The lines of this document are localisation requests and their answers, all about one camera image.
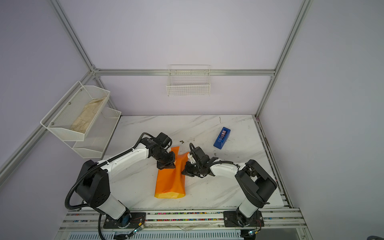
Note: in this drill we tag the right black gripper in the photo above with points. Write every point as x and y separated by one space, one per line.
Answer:
186 171

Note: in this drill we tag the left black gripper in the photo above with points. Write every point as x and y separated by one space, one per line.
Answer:
170 165

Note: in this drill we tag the yellow orange wrapping paper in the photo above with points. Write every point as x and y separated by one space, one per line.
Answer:
171 182

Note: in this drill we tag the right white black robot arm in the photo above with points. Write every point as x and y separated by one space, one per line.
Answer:
256 184

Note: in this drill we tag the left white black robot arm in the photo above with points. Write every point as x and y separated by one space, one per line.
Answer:
92 188

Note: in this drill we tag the blue tape dispenser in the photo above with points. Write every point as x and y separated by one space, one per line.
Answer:
222 138

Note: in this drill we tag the lower white mesh shelf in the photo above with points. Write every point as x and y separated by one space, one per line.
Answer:
98 138

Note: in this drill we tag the white mesh shelf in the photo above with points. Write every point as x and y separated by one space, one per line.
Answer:
98 138
60 118

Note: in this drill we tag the beige cloth in shelf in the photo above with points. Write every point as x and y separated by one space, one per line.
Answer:
83 121

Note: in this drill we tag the upper white mesh shelf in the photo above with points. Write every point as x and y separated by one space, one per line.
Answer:
60 118

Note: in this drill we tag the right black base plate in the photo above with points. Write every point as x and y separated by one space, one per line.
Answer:
237 219

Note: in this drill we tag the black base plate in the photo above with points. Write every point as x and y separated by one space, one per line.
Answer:
237 219
131 221

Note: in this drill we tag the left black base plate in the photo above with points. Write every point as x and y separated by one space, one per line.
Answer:
131 221

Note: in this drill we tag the white wire wall basket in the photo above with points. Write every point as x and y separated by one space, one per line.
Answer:
188 80

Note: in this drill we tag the aluminium frame rail front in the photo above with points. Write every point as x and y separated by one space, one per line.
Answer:
188 220

